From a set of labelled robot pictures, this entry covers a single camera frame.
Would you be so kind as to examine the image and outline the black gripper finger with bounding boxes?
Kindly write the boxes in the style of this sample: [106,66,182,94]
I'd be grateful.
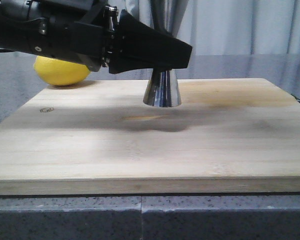
[108,10,192,74]

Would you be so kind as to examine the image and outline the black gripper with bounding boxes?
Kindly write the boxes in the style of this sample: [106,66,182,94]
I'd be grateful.
[27,0,119,72]

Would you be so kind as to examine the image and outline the steel jigger measuring cup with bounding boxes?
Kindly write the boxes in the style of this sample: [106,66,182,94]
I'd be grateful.
[142,0,188,108]

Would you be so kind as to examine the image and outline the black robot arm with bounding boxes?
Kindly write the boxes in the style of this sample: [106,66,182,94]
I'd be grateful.
[0,0,192,74]

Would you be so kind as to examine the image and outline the yellow lemon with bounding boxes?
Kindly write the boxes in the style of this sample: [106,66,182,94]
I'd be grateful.
[33,56,91,86]

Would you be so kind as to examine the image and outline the grey curtain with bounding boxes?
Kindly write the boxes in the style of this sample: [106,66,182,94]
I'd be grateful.
[0,0,300,57]

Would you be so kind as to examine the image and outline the wooden cutting board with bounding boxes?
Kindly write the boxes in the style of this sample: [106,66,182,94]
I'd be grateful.
[0,78,300,195]

